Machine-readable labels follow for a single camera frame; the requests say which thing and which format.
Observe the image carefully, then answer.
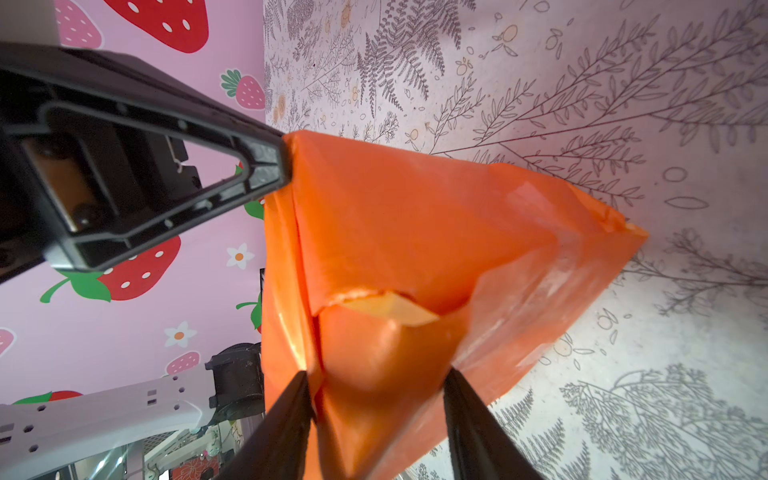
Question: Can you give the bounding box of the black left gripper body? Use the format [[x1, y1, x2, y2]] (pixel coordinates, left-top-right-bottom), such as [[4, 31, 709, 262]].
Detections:
[[1, 107, 202, 281]]

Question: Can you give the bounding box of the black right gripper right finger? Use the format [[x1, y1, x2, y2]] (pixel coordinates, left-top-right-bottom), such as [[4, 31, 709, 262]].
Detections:
[[443, 368, 542, 480]]

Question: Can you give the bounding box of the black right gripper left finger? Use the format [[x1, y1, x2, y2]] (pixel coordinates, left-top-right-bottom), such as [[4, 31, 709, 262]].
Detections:
[[216, 371, 314, 480]]

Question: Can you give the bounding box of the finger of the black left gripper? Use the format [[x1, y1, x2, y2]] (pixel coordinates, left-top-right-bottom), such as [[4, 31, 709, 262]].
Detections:
[[1, 42, 291, 239]]

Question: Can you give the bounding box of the yellow orange wrapping paper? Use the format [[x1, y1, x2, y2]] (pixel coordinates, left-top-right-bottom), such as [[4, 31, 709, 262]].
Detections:
[[261, 131, 647, 479]]

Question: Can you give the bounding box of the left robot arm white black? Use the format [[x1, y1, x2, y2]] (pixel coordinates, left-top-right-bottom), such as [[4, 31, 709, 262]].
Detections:
[[1, 42, 291, 479]]

